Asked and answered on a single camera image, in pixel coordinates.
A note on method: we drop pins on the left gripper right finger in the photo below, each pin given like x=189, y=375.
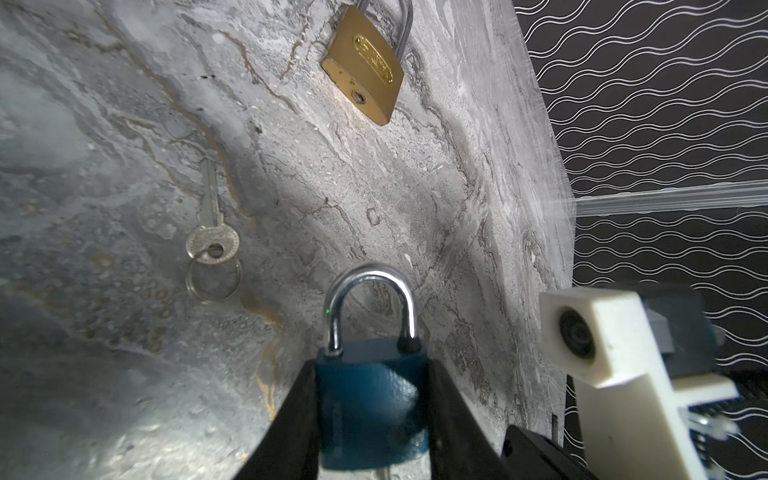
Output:
x=458, y=448

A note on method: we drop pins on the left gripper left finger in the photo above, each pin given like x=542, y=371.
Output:
x=290, y=447

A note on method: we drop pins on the large brass padlock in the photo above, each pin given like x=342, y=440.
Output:
x=363, y=65

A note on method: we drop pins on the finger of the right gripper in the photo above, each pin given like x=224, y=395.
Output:
x=529, y=455

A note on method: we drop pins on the silver key with ring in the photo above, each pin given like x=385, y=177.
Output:
x=213, y=242

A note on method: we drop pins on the small blue padlock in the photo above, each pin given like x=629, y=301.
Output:
x=371, y=394

